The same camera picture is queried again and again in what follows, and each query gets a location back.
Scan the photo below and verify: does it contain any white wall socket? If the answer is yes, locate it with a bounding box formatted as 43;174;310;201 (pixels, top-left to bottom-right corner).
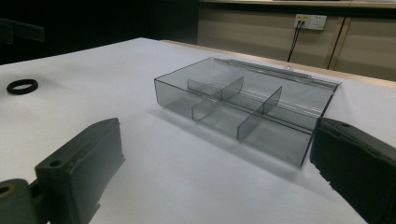
293;13;328;31

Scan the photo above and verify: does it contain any black rubber ring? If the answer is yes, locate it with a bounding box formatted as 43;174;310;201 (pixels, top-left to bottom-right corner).
6;78;39;96

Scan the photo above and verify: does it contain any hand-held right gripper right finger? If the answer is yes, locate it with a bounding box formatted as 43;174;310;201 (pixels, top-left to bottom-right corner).
309;117;396;224

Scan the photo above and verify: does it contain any clear grey divided storage box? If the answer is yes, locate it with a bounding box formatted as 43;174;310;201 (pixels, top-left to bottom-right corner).
153;56;343;169

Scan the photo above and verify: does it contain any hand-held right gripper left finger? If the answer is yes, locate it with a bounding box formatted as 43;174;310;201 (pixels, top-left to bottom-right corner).
35;117;126;224

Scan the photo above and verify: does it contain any black power cable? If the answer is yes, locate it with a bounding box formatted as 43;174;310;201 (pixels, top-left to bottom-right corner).
287;21;304;63

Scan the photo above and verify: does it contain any dark metal stand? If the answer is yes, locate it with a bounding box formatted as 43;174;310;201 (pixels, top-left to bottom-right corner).
0;17;46;45

